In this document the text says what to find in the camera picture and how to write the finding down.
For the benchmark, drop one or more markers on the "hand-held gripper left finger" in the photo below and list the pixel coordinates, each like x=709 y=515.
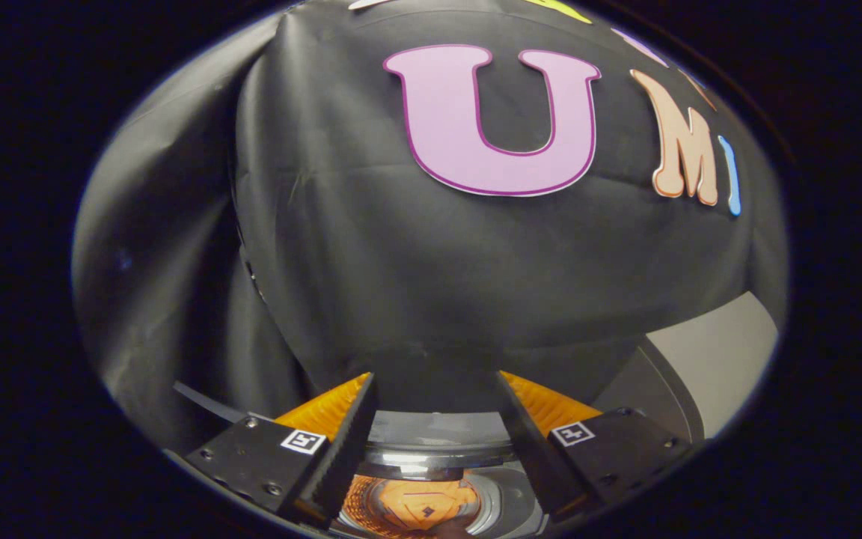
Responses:
x=337 y=464

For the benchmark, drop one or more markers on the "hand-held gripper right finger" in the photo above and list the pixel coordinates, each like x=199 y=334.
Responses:
x=532 y=457

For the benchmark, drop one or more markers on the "orange shirt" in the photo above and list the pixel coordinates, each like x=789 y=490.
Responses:
x=416 y=505

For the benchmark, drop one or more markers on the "grey washing machine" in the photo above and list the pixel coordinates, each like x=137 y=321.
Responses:
x=438 y=442

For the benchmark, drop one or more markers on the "black backdrop cloth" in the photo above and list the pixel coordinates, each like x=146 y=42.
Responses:
x=401 y=262

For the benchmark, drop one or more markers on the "beige cabinet with grey frame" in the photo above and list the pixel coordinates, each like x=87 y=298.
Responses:
x=715 y=359

